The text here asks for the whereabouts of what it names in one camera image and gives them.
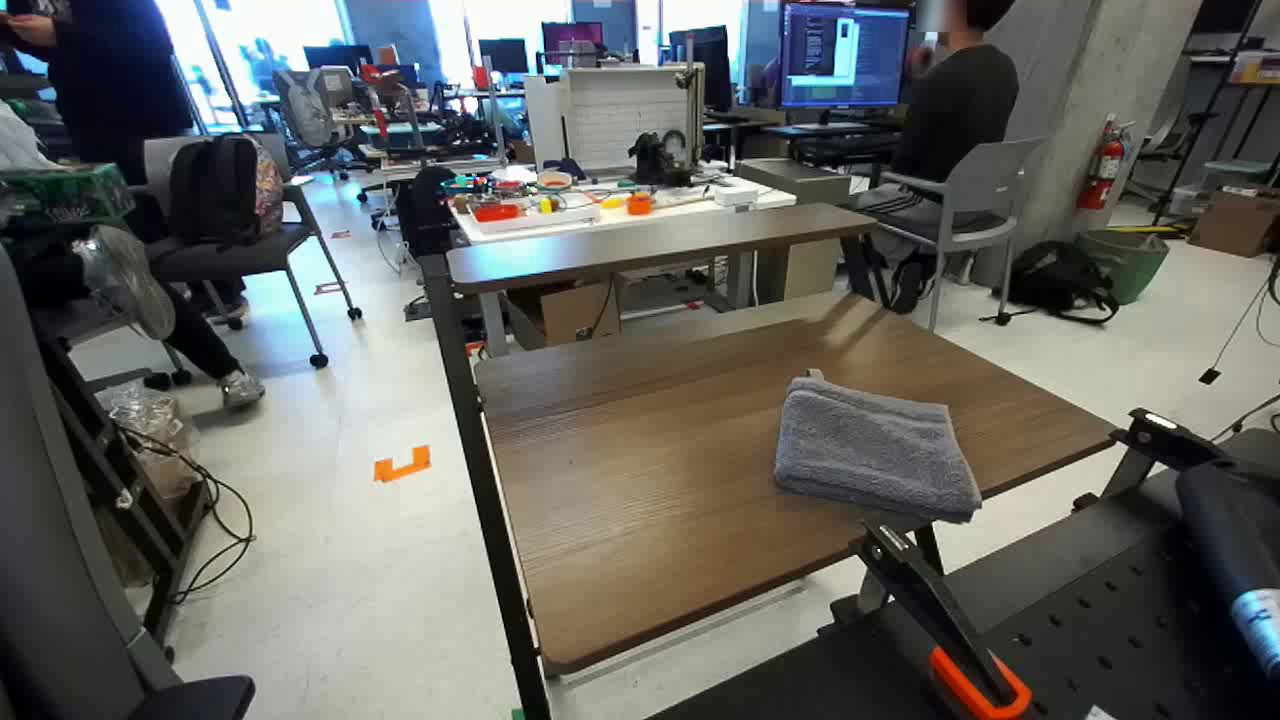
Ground grey towel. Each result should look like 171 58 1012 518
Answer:
770 367 987 527

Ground cardboard box under desk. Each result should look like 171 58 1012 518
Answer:
504 281 625 354

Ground brown wooden desk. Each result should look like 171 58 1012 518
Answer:
445 197 885 359

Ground white tray board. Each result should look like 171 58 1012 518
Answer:
446 167 800 247

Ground black curved device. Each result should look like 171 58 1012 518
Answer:
625 126 698 192

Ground white panel box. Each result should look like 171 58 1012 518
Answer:
524 65 706 175

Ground orange tape floor marker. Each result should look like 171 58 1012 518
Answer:
371 444 437 487

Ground dark computer monitor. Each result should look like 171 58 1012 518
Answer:
664 20 738 115

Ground small monitor with pink screen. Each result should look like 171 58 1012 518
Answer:
535 17 613 71

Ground grey chair with black legs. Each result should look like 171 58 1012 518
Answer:
140 127 368 378

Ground large computer monitor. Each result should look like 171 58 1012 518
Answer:
776 0 916 126

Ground grey plastic chair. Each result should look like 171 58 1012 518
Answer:
852 133 1050 335

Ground seated person in dark shirt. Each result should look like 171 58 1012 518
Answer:
887 0 1024 184

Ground grey mesh office chair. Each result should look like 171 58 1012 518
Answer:
277 65 368 175

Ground black backpack on floor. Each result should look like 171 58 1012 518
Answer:
1003 235 1122 334

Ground black backpack on chair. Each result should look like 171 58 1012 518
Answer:
169 133 264 247

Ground red fire extinguisher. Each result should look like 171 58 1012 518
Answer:
1073 112 1130 221

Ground green bag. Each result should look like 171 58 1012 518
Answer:
1076 224 1170 309

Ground black metal clamp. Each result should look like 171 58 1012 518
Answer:
1073 403 1222 521

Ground clear plastic bag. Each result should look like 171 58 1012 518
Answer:
74 221 179 343

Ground black perforated base board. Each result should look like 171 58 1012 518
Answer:
653 456 1280 720

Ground black tripod leg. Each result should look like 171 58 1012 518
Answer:
1194 258 1280 390

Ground standing person in blue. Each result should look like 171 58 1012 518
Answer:
0 0 272 418

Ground grey office chair back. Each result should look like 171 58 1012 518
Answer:
0 243 261 720

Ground black metal shelf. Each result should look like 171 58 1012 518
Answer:
1149 0 1280 224

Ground black metal table frame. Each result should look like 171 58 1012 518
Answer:
415 251 555 720

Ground black clamp with orange handle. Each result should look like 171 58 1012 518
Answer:
852 521 1041 720

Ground black floor cables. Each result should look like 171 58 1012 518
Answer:
126 437 261 609

